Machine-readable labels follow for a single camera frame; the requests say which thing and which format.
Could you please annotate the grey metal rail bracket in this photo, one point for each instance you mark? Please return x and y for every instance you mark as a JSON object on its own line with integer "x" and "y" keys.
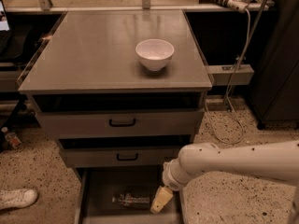
{"x": 224, "y": 75}

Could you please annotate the grey drawer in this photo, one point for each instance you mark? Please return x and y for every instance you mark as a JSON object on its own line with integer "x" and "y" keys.
{"x": 65, "y": 116}
{"x": 99, "y": 185}
{"x": 121, "y": 151}

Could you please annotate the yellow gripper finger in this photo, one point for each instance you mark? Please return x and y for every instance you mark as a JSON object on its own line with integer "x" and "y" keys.
{"x": 162, "y": 197}

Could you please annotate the grey drawer cabinet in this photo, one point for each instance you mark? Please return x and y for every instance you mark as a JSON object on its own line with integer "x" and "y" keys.
{"x": 94, "y": 53}

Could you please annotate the dark cabinet at right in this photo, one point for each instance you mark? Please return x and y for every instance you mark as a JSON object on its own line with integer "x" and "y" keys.
{"x": 274, "y": 89}

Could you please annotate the small bottle on floor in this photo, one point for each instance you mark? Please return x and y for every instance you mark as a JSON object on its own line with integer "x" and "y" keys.
{"x": 11, "y": 137}

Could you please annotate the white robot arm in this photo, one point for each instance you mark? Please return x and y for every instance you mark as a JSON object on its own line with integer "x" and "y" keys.
{"x": 276, "y": 162}

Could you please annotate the clear plastic water bottle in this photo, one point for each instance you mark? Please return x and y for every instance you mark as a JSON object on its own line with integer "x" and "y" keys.
{"x": 129, "y": 200}

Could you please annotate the white sneaker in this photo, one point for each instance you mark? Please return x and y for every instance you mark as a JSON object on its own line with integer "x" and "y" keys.
{"x": 18, "y": 198}

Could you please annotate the grey top drawer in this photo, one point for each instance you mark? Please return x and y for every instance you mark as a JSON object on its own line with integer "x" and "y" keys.
{"x": 65, "y": 116}

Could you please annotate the laptop screen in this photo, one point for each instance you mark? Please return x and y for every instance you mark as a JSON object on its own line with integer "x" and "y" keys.
{"x": 4, "y": 26}

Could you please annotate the white ceramic bowl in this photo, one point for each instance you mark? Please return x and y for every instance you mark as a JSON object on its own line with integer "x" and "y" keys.
{"x": 154, "y": 54}

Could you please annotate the grey bottom drawer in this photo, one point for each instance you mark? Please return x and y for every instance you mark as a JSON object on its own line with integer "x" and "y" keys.
{"x": 99, "y": 185}

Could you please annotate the grey middle drawer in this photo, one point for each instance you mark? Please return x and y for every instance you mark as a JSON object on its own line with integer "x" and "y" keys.
{"x": 121, "y": 151}

